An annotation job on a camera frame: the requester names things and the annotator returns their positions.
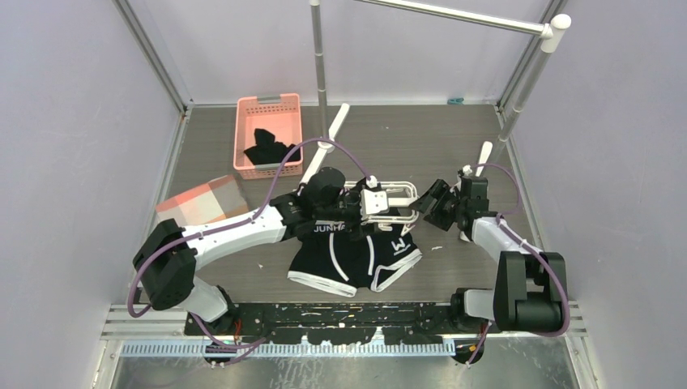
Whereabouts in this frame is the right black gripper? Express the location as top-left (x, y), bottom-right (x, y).
top-left (409, 179), bottom-right (467, 232)

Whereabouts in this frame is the white clip hanger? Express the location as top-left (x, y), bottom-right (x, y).
top-left (296, 179), bottom-right (420, 233)

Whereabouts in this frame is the black boxer briefs white trim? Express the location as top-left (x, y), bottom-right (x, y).
top-left (287, 223), bottom-right (423, 297)

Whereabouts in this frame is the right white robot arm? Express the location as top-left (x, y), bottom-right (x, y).
top-left (410, 177), bottom-right (571, 336)

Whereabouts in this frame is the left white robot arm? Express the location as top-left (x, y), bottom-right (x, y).
top-left (127, 168), bottom-right (383, 335)

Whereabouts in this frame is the small teal clip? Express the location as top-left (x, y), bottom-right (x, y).
top-left (447, 97), bottom-right (464, 105)

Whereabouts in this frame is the black garment in basket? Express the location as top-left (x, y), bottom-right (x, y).
top-left (244, 128), bottom-right (301, 165)

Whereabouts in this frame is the pink plastic basket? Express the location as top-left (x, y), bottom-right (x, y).
top-left (233, 93), bottom-right (303, 180)

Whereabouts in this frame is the pink checked cloth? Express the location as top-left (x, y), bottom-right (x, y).
top-left (155, 174), bottom-right (249, 226)

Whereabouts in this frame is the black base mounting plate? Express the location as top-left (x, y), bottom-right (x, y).
top-left (209, 302), bottom-right (486, 345)

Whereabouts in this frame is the silver clothes rack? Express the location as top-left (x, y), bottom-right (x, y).
top-left (319, 1), bottom-right (538, 191)

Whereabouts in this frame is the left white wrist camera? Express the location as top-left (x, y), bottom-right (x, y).
top-left (360, 175), bottom-right (390, 220)

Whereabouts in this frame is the aluminium frame post right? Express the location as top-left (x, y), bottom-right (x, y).
top-left (497, 0), bottom-right (568, 113)

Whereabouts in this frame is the aluminium frame post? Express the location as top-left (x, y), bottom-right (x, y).
top-left (113, 0), bottom-right (194, 112)
top-left (497, 0), bottom-right (568, 113)

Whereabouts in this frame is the aluminium frame post left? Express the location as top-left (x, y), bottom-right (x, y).
top-left (113, 0), bottom-right (194, 112)

